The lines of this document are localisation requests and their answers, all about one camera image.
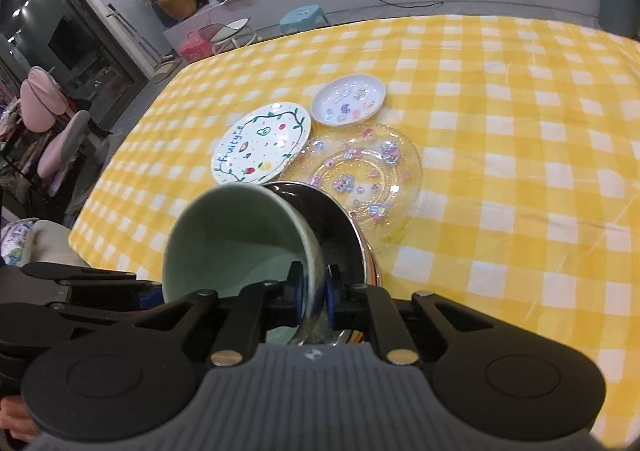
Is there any light blue plastic stool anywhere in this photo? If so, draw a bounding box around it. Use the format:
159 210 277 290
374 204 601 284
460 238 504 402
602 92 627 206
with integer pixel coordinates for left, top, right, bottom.
279 4 330 36

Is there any clear glass flower plate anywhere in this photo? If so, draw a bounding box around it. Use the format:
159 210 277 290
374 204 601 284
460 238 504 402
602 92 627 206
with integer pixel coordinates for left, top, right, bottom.
282 124 422 244

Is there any left hand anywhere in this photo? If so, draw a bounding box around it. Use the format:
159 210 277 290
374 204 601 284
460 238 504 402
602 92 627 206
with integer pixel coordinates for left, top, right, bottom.
0 396 39 442

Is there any pink basket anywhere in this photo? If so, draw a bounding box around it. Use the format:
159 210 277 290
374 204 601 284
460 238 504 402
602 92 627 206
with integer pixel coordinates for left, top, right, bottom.
178 29 213 63

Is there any pink chair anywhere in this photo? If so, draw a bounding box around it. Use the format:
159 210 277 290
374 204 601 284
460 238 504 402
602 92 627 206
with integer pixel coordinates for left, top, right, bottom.
18 66 90 179

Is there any white round side table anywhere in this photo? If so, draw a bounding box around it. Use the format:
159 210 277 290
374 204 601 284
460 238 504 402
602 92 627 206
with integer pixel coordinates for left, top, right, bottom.
198 18 262 54

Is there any green ceramic bowl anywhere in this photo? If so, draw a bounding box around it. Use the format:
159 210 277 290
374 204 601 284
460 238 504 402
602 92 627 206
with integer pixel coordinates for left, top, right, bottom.
162 183 326 345

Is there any stainless steel bowl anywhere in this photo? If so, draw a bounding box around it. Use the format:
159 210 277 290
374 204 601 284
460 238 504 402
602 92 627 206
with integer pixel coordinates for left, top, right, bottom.
265 181 382 346

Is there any white fruit pattern plate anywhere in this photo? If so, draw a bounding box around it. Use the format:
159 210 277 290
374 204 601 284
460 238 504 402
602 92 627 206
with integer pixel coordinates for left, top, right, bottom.
210 102 312 184

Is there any small white sticker plate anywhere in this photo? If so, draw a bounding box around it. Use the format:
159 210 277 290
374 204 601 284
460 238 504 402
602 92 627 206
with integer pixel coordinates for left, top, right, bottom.
310 74 386 127

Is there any yellow checked tablecloth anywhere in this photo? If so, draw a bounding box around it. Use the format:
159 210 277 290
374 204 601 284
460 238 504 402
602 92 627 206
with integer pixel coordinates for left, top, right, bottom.
70 15 639 447

